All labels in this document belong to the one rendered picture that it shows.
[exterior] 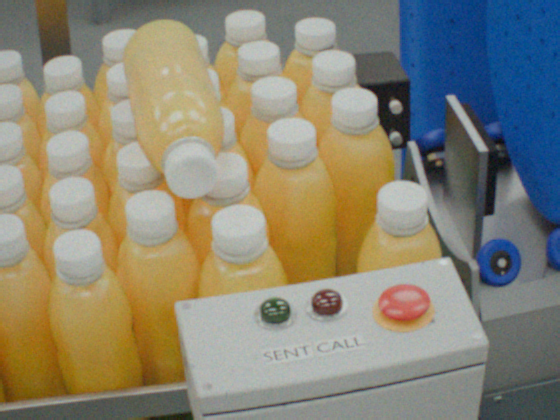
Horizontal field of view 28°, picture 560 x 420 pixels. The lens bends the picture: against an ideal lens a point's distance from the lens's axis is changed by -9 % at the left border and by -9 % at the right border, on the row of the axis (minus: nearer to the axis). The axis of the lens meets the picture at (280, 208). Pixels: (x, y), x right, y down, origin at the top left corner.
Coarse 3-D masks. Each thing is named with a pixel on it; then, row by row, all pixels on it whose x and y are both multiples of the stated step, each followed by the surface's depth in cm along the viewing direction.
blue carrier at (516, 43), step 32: (512, 0) 110; (544, 0) 103; (512, 32) 112; (544, 32) 104; (512, 64) 114; (544, 64) 105; (512, 96) 116; (544, 96) 107; (512, 128) 117; (544, 128) 108; (512, 160) 119; (544, 160) 109; (544, 192) 111
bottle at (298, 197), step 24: (264, 168) 101; (288, 168) 100; (312, 168) 100; (264, 192) 101; (288, 192) 100; (312, 192) 100; (288, 216) 101; (312, 216) 101; (336, 216) 104; (288, 240) 102; (312, 240) 102; (336, 240) 105; (288, 264) 103; (312, 264) 104; (336, 264) 107
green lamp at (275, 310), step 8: (264, 304) 81; (272, 304) 81; (280, 304) 81; (288, 304) 81; (264, 312) 81; (272, 312) 81; (280, 312) 81; (288, 312) 81; (264, 320) 81; (272, 320) 81; (280, 320) 81
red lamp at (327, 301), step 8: (328, 288) 82; (312, 296) 82; (320, 296) 81; (328, 296) 81; (336, 296) 81; (312, 304) 82; (320, 304) 81; (328, 304) 81; (336, 304) 81; (320, 312) 81; (328, 312) 81; (336, 312) 81
